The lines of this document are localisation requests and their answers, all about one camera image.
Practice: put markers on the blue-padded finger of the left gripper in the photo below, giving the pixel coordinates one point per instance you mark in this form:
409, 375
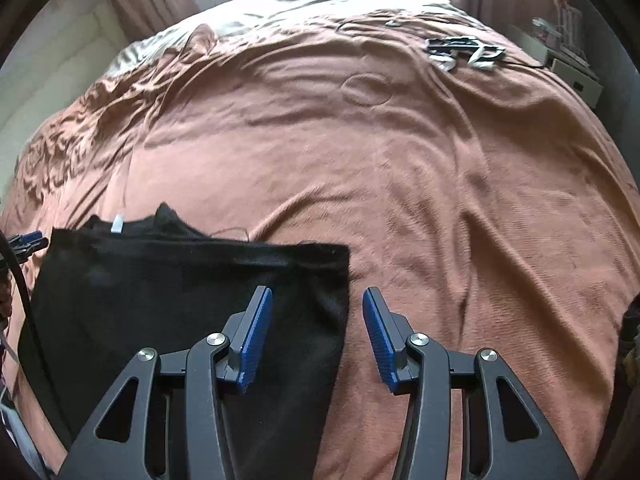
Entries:
24, 246

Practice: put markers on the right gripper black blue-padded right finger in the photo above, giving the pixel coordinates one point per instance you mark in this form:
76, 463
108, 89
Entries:
505, 435

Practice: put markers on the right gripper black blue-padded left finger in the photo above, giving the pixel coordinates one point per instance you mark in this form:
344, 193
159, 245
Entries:
162, 417

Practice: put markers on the black garment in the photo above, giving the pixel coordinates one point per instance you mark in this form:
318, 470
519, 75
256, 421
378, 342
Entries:
101, 296

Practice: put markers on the white padded headboard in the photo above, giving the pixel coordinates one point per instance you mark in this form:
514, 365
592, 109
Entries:
53, 77

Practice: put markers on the brown bed blanket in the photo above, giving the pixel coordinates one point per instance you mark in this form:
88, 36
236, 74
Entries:
490, 207

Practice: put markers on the white bedside cabinet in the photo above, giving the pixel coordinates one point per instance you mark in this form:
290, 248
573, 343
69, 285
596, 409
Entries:
580, 77

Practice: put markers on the grey patterned small garment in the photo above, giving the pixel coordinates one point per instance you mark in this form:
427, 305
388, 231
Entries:
444, 52

